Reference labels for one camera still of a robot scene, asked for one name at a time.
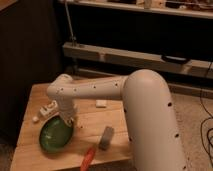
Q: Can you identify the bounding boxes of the small white cube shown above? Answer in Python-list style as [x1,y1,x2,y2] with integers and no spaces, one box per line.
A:
[32,116,39,123]

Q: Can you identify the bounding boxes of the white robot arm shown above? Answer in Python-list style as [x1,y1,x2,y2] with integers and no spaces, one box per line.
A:
[47,69,187,171]

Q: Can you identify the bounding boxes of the black device on shelf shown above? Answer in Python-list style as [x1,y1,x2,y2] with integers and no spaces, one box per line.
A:
[161,55,190,64]

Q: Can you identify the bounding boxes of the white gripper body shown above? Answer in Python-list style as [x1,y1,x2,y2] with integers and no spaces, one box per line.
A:
[58,100,77,126]

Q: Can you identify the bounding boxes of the small white flat piece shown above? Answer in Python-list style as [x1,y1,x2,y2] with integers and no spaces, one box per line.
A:
[96,100,107,108]

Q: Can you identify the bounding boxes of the black cable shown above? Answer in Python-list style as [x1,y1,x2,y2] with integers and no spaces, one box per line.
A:
[199,59,213,158]

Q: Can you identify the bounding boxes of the grey rectangular block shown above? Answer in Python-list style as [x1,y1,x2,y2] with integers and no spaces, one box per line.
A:
[98,126,114,150]

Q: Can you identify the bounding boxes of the metal pole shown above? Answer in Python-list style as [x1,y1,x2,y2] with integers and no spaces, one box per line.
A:
[64,0,77,46]

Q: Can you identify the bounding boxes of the white toy block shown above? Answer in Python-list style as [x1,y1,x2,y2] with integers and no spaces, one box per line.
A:
[39,101,58,117]

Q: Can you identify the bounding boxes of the green ceramic bowl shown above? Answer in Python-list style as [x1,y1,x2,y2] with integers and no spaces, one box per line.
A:
[39,116,74,153]

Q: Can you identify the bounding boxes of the wooden shelf unit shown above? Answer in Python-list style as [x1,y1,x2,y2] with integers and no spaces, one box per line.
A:
[60,0,213,79]

